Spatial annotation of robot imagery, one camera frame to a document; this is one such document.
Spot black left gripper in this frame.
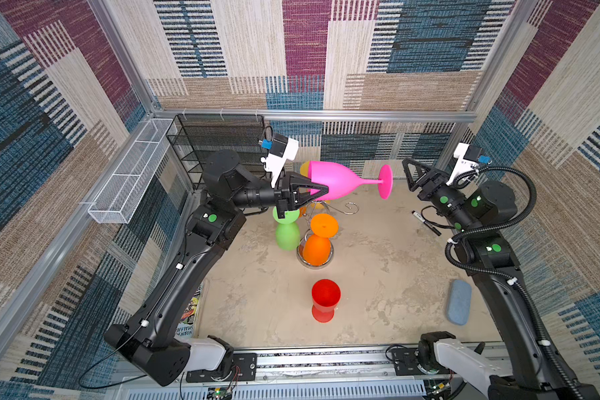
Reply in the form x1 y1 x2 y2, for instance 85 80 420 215
228 177 325 226

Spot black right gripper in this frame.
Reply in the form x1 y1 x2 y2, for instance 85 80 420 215
402 157 478 233

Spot pink wine glass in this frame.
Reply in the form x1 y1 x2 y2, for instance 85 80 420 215
308 161 393 201

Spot orange wine glass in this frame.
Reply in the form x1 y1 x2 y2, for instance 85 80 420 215
303 213 338 267

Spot red wine glass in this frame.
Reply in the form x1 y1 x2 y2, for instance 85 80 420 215
311 279 342 323

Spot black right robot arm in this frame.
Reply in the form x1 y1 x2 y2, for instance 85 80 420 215
403 158 600 399

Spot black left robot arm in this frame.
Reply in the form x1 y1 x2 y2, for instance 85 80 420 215
104 149 328 387

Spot yellow wine glass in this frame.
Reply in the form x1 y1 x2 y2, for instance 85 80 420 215
300 161 324 214

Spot green wine glass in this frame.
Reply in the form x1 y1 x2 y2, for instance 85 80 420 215
272 208 302 251

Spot black marker pen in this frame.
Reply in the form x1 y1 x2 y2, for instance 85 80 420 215
412 211 442 237

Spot blue grey glasses case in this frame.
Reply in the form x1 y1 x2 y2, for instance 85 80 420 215
446 279 473 326

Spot colourful paperback book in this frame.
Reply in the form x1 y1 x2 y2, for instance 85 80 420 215
176 295 200 338

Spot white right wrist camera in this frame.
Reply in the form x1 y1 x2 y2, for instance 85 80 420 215
447 143 491 187

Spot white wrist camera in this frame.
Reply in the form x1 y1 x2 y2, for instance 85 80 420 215
447 143 491 187
261 133 299 188

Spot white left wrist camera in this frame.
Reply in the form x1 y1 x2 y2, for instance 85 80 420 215
261 133 299 188

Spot black wire mesh shelf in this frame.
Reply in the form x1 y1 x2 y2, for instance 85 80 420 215
166 114 273 189

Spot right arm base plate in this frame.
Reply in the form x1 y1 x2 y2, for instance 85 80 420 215
385 344 452 377

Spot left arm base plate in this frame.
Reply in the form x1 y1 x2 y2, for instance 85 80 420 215
185 353 258 383

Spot white wire mesh basket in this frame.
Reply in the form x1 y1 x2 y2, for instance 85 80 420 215
88 118 173 224

